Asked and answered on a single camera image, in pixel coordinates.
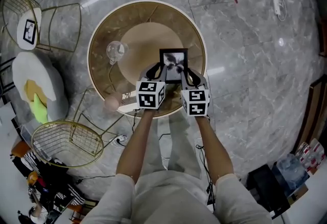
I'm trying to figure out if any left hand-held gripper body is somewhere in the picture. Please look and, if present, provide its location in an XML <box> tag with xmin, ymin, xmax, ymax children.
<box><xmin>135</xmin><ymin>76</ymin><xmax>167</xmax><ymax>111</ymax></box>

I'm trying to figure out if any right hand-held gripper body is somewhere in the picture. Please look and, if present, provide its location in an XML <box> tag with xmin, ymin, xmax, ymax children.
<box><xmin>180</xmin><ymin>83</ymin><xmax>211</xmax><ymax>117</ymax></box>

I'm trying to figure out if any person's right forearm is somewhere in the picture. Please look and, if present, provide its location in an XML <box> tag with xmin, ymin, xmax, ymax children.
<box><xmin>195</xmin><ymin>115</ymin><xmax>235</xmax><ymax>185</ymax></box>

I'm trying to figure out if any person's left forearm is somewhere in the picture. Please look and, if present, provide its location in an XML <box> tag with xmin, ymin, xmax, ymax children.
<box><xmin>115</xmin><ymin>109</ymin><xmax>157</xmax><ymax>183</ymax></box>

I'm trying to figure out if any round glass-top side table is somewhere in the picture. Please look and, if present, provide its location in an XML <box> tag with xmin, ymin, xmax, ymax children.
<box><xmin>87</xmin><ymin>0</ymin><xmax>207</xmax><ymax>119</ymax></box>

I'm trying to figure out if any pink ball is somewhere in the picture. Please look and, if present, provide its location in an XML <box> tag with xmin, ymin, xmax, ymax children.
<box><xmin>104</xmin><ymin>92</ymin><xmax>123</xmax><ymax>113</ymax></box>

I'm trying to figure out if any clear glass light bulb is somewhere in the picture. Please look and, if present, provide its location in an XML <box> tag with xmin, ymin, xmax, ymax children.
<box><xmin>106</xmin><ymin>40</ymin><xmax>129</xmax><ymax>65</ymax></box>

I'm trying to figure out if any white pouf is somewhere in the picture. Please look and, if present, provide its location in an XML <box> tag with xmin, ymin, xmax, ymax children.
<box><xmin>12</xmin><ymin>51</ymin><xmax>70</xmax><ymax>123</ymax></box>

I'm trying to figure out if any person's grey sweatshirt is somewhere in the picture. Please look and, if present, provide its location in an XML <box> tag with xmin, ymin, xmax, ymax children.
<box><xmin>86</xmin><ymin>169</ymin><xmax>274</xmax><ymax>224</ymax></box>

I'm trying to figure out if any white power strip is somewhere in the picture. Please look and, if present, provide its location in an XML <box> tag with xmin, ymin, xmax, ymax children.
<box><xmin>269</xmin><ymin>0</ymin><xmax>282</xmax><ymax>15</ymax></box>

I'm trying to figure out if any green star pillow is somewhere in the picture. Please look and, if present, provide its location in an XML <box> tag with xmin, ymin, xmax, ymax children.
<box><xmin>30</xmin><ymin>92</ymin><xmax>50</xmax><ymax>125</ymax></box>

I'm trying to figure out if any black box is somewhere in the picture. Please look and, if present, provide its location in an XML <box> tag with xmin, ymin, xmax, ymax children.
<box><xmin>248</xmin><ymin>163</ymin><xmax>291</xmax><ymax>219</ymax></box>

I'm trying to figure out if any yellow cushion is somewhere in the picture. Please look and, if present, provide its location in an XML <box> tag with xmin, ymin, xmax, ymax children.
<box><xmin>24</xmin><ymin>79</ymin><xmax>48</xmax><ymax>106</ymax></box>

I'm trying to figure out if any blue plastic bag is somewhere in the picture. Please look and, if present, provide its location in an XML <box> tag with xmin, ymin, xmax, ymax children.
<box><xmin>271</xmin><ymin>153</ymin><xmax>310</xmax><ymax>197</ymax></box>

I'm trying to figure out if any clear plastic box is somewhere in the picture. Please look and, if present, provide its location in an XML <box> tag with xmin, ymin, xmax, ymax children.
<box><xmin>19</xmin><ymin>119</ymin><xmax>52</xmax><ymax>160</ymax></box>

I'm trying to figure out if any pack of water bottles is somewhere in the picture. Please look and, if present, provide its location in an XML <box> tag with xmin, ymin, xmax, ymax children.
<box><xmin>294</xmin><ymin>138</ymin><xmax>327</xmax><ymax>175</ymax></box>

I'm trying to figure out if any black white striped cloth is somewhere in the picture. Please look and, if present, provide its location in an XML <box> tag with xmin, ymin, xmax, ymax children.
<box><xmin>12</xmin><ymin>150</ymin><xmax>85</xmax><ymax>206</ymax></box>

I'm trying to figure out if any white round seat cushion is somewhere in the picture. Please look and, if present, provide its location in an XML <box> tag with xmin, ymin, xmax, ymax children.
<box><xmin>16</xmin><ymin>8</ymin><xmax>42</xmax><ymax>51</ymax></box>

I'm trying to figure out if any black floor cable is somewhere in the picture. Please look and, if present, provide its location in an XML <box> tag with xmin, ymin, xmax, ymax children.
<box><xmin>195</xmin><ymin>144</ymin><xmax>216</xmax><ymax>206</ymax></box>

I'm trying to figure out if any brown wooden frame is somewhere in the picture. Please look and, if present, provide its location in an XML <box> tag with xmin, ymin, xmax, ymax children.
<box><xmin>297</xmin><ymin>74</ymin><xmax>327</xmax><ymax>147</ymax></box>

